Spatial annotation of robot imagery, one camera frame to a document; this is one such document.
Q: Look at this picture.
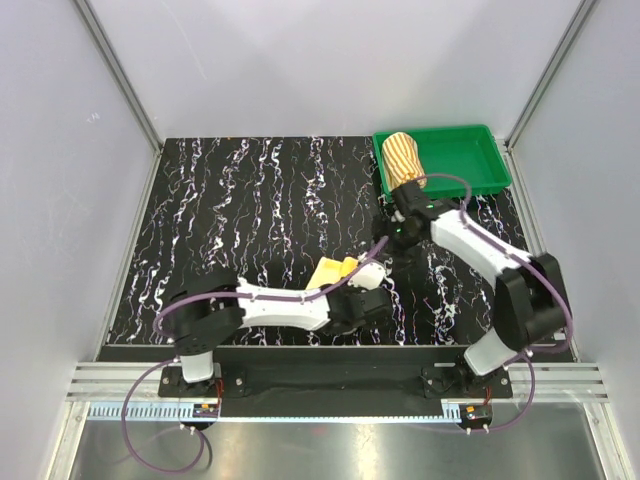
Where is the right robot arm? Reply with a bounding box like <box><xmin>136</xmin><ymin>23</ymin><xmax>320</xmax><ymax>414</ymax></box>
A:
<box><xmin>373</xmin><ymin>180</ymin><xmax>572</xmax><ymax>397</ymax></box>

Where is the yellow chick towel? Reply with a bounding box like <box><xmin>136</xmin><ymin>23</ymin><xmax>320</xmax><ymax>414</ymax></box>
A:
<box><xmin>305</xmin><ymin>257</ymin><xmax>359</xmax><ymax>290</ymax></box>

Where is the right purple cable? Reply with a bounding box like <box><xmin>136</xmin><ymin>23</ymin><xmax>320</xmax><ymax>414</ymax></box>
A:
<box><xmin>414</xmin><ymin>173</ymin><xmax>575</xmax><ymax>434</ymax></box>

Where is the connector box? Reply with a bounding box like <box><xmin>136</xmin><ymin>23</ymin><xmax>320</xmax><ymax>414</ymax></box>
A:
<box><xmin>192</xmin><ymin>403</ymin><xmax>220</xmax><ymax>420</ymax></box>
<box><xmin>459</xmin><ymin>404</ymin><xmax>493</xmax><ymax>434</ymax></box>

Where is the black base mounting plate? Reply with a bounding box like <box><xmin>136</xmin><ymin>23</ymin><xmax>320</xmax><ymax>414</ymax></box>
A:
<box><xmin>158</xmin><ymin>346</ymin><xmax>513</xmax><ymax>421</ymax></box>

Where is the aluminium frame rail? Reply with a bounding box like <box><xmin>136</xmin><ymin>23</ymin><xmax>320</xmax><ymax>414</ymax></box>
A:
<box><xmin>66</xmin><ymin>363</ymin><xmax>609</xmax><ymax>424</ymax></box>

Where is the orange striped towel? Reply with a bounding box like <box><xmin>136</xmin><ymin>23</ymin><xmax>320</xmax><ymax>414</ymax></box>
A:
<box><xmin>381</xmin><ymin>132</ymin><xmax>427</xmax><ymax>191</ymax></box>

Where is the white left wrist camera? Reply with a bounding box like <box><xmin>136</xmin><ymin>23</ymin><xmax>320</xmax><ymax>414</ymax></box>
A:
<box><xmin>347</xmin><ymin>260</ymin><xmax>386</xmax><ymax>290</ymax></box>

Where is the left connector box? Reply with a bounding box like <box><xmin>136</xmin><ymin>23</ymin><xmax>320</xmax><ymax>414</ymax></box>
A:
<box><xmin>192</xmin><ymin>403</ymin><xmax>220</xmax><ymax>420</ymax></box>

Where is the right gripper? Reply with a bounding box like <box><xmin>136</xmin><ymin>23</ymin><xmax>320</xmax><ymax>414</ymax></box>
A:
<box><xmin>367</xmin><ymin>215</ymin><xmax>423</xmax><ymax>273</ymax></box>

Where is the right connector box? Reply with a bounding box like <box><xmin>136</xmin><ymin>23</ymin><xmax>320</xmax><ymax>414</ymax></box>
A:
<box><xmin>459</xmin><ymin>404</ymin><xmax>493</xmax><ymax>434</ymax></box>

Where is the green plastic tray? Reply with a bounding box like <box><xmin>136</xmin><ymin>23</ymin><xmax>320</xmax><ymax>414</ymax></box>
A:
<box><xmin>372</xmin><ymin>124</ymin><xmax>512</xmax><ymax>201</ymax></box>

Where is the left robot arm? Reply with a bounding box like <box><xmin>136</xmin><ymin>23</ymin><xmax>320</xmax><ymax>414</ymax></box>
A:
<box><xmin>154</xmin><ymin>279</ymin><xmax>393</xmax><ymax>396</ymax></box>

